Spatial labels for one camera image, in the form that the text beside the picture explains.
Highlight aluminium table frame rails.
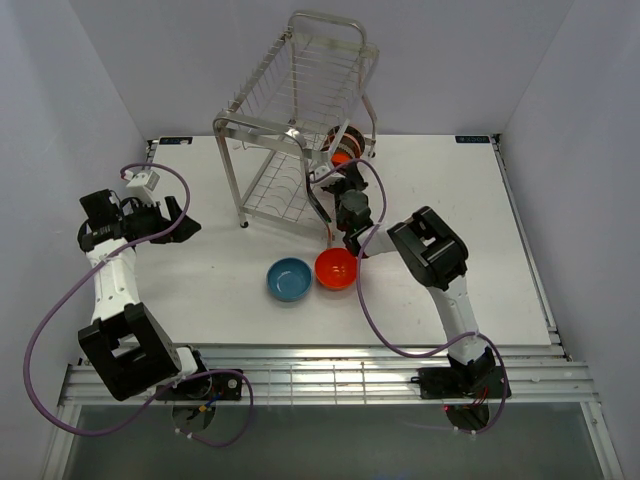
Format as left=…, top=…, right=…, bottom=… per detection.
left=39, top=134, right=626, bottom=480

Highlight white orange patterned bowl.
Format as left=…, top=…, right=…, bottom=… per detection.
left=321, top=126, right=344, bottom=155

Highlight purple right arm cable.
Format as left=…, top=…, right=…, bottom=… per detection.
left=339, top=158, right=511, bottom=435

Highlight steel wire dish rack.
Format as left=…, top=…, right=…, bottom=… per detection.
left=212, top=10, right=379, bottom=243

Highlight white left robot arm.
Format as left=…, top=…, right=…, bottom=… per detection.
left=77, top=190, right=241, bottom=403

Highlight blue ceramic bowl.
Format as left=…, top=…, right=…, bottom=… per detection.
left=266, top=257, right=313, bottom=302

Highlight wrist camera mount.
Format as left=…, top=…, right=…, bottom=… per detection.
left=309, top=165, right=343, bottom=187
left=121, top=170, right=160, bottom=205

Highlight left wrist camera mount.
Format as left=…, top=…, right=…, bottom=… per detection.
left=121, top=170, right=160, bottom=205

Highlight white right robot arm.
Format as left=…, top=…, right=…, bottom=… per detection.
left=309, top=159, right=511, bottom=404

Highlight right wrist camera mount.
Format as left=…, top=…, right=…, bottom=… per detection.
left=309, top=165, right=343, bottom=187

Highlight brown cream-inside bowl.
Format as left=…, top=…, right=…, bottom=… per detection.
left=340, top=126, right=366, bottom=157

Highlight orange plastic bowl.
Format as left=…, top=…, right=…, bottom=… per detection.
left=331, top=150, right=352, bottom=166
left=314, top=248, right=357, bottom=290

